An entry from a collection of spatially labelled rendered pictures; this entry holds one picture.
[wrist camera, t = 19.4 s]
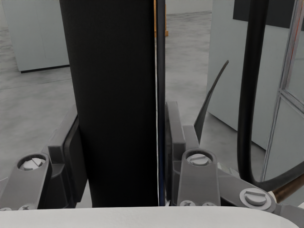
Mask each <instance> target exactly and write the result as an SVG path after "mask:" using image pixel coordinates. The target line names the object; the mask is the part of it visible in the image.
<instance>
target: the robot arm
mask: <svg viewBox="0 0 304 228"><path fill-rule="evenodd" d="M87 180H88V176H87V170H86V162H85V156H84V151H83V145H82V139H81V132H80V126H79V120H78V114H77V108H76V104H73V105H72V106H71V108H70V109H69V111H68V113H67V114H66V116H65V118H64V119H63V121H62V123H61V124H60V126H59V128H56V129H55V130H54V131H53V133H52V135H51V136H50V138H49V140H48V141H47V143H46V144H45V146H44V148H43V149H42V151H41V152H34V153H30V154H27V155H24V156H22V157H20V158H19V159H18V160H17V161H16V162H15V163H14V165H13V167H12V169H11V171H10V174H9V176H8V177H6V178H4V179H2V180H0V228H304V209H303V208H300V207H297V206H294V205H291V204H289V203H286V202H283V204H282V205H281V204H278V203H276V202H275V200H274V198H273V197H272V196H271V195H270V194H269V193H267V192H266V191H264V190H262V189H260V188H258V187H256V186H254V185H252V184H250V183H248V182H246V181H244V180H242V179H240V178H238V177H236V176H234V175H232V174H230V173H228V172H226V171H224V170H222V169H220V168H218V165H217V158H216V156H215V155H214V153H212V152H211V151H209V150H206V149H202V148H200V145H199V141H198V139H197V135H196V132H195V128H194V125H182V122H181V117H180V112H179V108H178V104H177V101H167V102H166V104H165V187H166V200H171V206H161V207H116V208H80V209H76V204H77V203H79V202H81V199H82V196H83V193H84V190H85V187H86V183H87Z"/></svg>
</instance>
